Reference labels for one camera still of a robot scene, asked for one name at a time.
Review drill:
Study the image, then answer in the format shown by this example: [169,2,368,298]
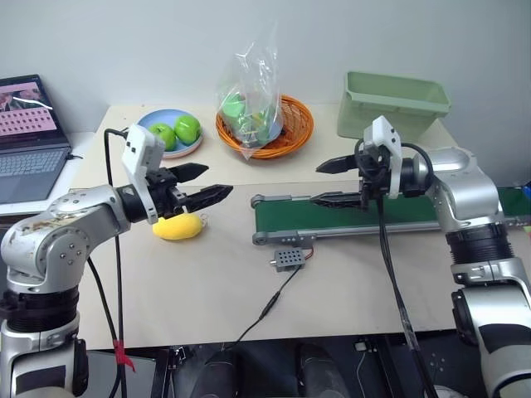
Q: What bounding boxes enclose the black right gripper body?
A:
[353,139,393,211]

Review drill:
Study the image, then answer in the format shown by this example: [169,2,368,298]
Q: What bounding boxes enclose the green apple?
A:
[148,123,177,153]
[173,114,203,146]

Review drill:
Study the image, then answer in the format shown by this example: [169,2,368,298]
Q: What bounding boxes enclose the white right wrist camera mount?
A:
[363,115,403,199]

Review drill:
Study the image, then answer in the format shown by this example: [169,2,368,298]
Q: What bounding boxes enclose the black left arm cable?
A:
[85,128,137,398]

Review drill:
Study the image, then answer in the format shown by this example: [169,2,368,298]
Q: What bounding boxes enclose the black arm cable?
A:
[375,142,441,398]
[85,128,137,398]

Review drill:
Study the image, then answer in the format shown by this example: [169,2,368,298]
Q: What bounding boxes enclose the yellow mango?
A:
[152,211,207,242]

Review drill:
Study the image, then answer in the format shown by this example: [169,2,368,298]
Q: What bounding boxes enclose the green conveyor belt grey frame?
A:
[250,186,531,249]

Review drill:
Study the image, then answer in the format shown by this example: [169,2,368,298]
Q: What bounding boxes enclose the clear plastic bag with toys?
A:
[214,22,285,163]

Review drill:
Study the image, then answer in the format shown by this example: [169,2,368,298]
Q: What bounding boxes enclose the grey control box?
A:
[270,248,301,274]

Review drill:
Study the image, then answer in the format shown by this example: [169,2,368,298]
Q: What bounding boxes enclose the light blue plate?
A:
[135,109,206,161]

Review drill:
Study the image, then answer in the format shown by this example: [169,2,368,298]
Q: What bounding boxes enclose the grey laptop with pink screen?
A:
[0,74,76,206]

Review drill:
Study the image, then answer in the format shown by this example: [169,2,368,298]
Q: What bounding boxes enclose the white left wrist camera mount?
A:
[121,123,167,226]

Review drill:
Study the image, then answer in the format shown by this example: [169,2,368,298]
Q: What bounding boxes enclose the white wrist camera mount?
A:
[363,115,403,199]
[121,123,167,226]

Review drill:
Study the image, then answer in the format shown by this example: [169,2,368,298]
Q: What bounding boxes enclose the orange wicker basket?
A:
[214,94,315,161]

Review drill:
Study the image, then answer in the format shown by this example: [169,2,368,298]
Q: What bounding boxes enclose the light green plastic bin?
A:
[335,70,452,142]

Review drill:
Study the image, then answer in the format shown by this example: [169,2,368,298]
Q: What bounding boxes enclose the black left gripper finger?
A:
[183,184,235,215]
[169,163,210,184]

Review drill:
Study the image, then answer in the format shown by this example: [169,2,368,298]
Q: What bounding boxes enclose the dark rounded shape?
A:
[202,349,241,398]

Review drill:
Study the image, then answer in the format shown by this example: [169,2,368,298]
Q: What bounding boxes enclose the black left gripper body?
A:
[144,167,188,221]

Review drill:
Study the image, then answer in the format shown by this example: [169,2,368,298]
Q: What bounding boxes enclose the black control box cable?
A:
[223,271,296,353]

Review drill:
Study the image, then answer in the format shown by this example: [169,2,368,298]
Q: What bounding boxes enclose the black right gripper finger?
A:
[309,191,367,209]
[314,154,359,176]

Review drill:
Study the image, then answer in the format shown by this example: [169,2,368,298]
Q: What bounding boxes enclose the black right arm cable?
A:
[375,142,441,398]

